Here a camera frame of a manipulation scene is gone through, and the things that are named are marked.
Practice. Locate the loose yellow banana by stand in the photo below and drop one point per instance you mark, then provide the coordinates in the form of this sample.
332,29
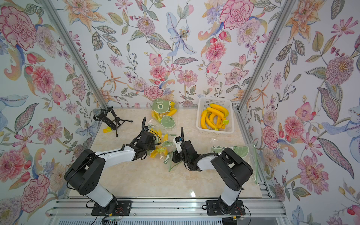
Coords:
107,130

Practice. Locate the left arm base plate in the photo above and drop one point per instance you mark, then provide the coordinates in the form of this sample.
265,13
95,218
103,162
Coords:
114,208

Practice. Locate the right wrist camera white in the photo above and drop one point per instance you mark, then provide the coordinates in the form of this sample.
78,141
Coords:
178,141

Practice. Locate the right corner aluminium post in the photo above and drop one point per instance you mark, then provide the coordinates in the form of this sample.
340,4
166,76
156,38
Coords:
280,22

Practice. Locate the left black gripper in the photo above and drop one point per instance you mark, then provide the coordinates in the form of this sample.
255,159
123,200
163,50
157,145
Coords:
153,143

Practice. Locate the zip-top bag bananas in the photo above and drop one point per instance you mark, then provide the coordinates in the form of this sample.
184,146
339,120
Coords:
248,153
165,148
163,114

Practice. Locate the black microphone tripod stand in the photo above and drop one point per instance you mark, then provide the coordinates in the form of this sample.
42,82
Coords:
110,118

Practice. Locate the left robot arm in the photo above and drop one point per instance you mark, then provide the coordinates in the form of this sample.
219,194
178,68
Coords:
85,173

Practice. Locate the white plastic basket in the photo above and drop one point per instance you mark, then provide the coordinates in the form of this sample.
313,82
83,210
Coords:
227,124

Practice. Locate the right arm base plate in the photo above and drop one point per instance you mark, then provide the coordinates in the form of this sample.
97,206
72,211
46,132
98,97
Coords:
220,208

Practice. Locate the left corner aluminium post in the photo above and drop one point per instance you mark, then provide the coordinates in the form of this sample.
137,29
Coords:
64,34

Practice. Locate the aluminium front rail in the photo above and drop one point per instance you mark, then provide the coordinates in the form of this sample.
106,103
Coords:
169,211

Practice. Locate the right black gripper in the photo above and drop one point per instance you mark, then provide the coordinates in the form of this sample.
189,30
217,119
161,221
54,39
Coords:
175,157

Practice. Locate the corner aluminium post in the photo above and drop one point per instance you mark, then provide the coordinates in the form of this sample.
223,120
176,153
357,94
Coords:
280,22
64,34

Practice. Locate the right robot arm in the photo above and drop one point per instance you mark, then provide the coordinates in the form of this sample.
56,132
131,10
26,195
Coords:
232,169

